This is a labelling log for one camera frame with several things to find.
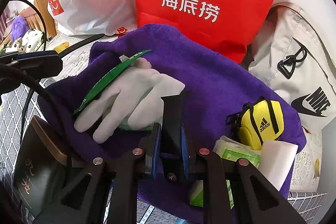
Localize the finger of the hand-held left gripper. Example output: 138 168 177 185
58 33 105 58
0 51 63 79

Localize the beige sling bag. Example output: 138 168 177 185
240 2 332 134

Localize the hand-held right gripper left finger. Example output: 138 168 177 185
33 122 162 224

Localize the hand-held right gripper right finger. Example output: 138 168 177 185
181 124 306 224

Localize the purple plush toy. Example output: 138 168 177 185
10 16 29 42

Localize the white glove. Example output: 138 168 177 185
74 57 186 144

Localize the light wooden box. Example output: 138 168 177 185
21 0 57 38

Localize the purple towel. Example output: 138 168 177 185
37 24 307 222

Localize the white spotted plush toy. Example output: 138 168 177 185
5 29 45 52

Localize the thin black cable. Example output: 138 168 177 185
10 0 48 52

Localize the white foam block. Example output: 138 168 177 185
259 139 299 191

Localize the thick black cable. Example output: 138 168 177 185
0 63 72 153

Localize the red paper bag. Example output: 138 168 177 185
134 0 288 64

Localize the light green tissue pack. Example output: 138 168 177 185
189 135 261 210

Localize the green sachet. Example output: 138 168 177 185
73 49 153 116

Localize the yellow small pouch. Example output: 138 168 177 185
227 97 284 149

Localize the dark green box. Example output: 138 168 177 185
13 116 76 218

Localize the black object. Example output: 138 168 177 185
160 90 190 174

